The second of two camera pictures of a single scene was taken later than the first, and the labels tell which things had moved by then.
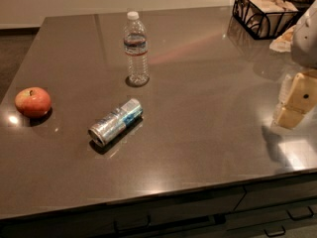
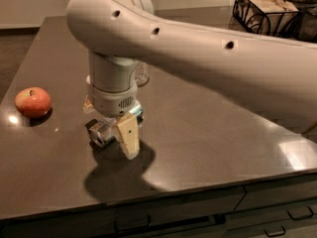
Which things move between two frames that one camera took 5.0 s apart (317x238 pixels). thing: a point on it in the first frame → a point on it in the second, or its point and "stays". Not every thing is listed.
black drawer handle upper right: [301, 217] stays
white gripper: [305, 41] → [112, 102]
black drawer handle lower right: [275, 234] stays
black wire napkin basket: [262, 13] stays
